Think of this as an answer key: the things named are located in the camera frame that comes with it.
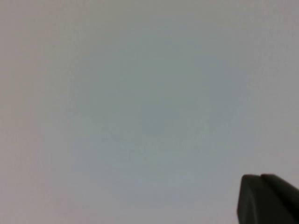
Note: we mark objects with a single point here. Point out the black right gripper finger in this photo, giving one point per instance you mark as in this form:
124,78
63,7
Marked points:
268,203

